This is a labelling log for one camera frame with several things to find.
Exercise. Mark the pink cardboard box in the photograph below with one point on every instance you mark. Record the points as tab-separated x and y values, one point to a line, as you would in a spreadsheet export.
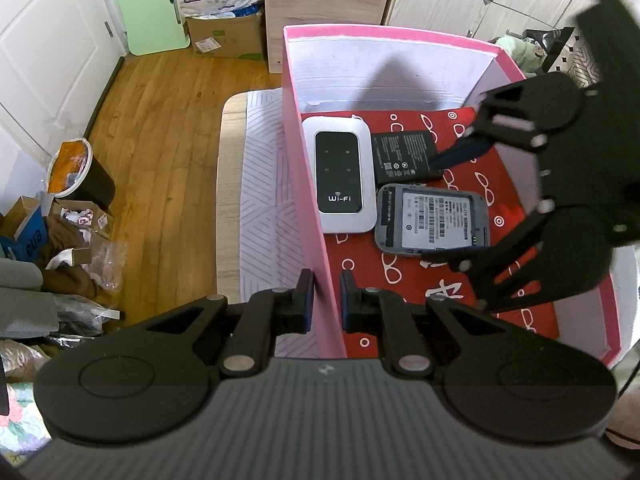
306	210

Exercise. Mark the white pocket router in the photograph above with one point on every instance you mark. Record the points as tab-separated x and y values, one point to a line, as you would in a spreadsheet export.
337	170

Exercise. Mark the clear plastic bag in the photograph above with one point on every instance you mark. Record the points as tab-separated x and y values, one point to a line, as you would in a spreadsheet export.
107	265

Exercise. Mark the green folding board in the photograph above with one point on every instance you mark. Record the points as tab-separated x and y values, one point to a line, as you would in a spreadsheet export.
145	5

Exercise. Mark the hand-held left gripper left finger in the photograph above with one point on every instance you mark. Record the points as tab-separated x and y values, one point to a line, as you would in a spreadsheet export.
306	302

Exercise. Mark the grey labelled router cover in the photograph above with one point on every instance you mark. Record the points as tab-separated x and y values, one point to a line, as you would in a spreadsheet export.
430	220

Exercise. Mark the black and white patterned bag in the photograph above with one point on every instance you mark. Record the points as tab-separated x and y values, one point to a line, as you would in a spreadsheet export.
575	60

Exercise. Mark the black battery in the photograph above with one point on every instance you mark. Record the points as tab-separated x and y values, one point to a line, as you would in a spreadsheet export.
400	157

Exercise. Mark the white patterned table mat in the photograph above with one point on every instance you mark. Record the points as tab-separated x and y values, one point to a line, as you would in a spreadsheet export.
265	185

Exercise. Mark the pale green cloth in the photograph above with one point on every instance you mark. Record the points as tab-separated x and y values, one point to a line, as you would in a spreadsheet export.
520	52

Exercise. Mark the blue cardboard box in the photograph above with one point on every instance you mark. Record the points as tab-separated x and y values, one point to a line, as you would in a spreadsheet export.
25	240

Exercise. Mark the white door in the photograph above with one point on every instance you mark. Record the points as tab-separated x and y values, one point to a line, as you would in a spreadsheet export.
45	35

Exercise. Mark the floral cloth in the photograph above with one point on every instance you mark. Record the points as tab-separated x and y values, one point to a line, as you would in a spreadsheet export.
20	420

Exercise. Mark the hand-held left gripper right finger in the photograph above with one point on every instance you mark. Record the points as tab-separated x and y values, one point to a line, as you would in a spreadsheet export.
346	302

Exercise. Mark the brown cardboard box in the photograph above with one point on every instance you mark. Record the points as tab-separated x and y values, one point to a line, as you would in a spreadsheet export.
225	37

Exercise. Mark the black trash bin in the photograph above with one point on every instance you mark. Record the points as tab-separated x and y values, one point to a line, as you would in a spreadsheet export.
92	182

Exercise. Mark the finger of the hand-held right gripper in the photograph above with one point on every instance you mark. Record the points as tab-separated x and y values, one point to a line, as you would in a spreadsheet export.
500	252
462	154

